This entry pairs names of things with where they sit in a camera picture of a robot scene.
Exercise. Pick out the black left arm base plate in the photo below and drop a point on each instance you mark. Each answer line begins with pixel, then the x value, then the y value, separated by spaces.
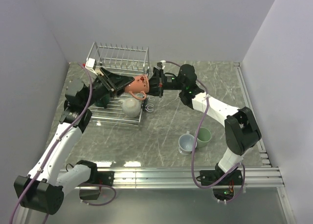
pixel 105 178

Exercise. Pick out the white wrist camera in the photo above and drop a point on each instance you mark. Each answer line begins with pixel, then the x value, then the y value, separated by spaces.
pixel 161 64
pixel 90 64

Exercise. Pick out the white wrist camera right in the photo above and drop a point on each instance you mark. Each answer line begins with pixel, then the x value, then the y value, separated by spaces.
pixel 161 64

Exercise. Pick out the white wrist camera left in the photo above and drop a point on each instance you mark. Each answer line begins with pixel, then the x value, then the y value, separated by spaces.
pixel 90 64

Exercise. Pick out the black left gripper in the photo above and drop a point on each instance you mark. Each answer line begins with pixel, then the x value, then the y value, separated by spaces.
pixel 112 82

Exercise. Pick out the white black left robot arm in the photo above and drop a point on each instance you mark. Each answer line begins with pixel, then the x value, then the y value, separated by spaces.
pixel 44 189

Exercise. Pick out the dark green mug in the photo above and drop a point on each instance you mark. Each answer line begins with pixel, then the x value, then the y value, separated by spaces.
pixel 103 102

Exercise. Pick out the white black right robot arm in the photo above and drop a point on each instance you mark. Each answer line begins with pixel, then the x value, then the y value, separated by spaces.
pixel 241 129

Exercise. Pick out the silver wire dish rack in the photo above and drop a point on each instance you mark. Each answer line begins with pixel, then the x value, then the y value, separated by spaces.
pixel 116 65

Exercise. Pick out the aluminium mounting rail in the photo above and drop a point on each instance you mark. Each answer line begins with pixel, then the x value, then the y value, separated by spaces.
pixel 181 178

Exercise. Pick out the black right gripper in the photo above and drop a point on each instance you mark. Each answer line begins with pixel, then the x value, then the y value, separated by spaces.
pixel 157 84

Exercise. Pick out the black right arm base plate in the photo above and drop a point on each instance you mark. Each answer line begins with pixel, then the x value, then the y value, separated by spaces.
pixel 207 177

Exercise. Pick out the light green mug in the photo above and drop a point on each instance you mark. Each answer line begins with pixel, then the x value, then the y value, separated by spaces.
pixel 203 137

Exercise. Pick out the pink white mug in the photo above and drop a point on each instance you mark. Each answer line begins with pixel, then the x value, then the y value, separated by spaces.
pixel 139 85

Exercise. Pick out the light blue mug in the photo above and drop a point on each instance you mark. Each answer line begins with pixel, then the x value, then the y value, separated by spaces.
pixel 185 143

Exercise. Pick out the beige speckled round mug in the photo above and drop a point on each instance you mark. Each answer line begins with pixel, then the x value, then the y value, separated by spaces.
pixel 131 107

